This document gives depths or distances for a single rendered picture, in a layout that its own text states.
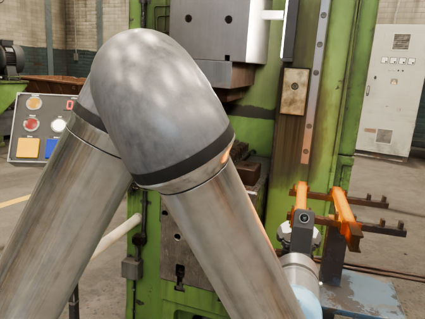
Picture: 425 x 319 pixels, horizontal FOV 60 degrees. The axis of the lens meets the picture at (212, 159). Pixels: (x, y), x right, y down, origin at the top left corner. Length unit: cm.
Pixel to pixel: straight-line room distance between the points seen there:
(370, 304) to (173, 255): 75
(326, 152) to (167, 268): 79
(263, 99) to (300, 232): 108
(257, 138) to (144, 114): 153
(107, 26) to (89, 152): 956
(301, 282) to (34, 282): 43
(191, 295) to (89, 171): 120
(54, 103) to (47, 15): 927
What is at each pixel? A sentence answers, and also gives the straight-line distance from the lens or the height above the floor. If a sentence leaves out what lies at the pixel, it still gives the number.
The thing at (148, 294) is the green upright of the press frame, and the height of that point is 22.
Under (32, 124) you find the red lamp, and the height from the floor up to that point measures 109.
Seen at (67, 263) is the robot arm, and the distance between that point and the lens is 53.
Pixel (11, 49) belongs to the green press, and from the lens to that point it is 649.
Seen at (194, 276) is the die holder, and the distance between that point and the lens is 156.
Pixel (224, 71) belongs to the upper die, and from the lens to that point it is 135.
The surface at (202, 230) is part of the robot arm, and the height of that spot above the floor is 119.
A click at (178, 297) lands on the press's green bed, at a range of 165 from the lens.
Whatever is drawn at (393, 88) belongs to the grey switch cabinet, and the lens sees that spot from 647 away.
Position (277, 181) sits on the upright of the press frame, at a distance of 152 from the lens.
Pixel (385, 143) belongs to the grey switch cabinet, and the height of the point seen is 28.
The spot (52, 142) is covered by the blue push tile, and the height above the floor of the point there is 103.
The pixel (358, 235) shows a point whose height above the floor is 99.
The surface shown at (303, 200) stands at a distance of 113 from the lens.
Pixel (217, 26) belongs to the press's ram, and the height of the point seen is 148.
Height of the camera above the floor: 136
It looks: 15 degrees down
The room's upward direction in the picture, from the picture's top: 4 degrees clockwise
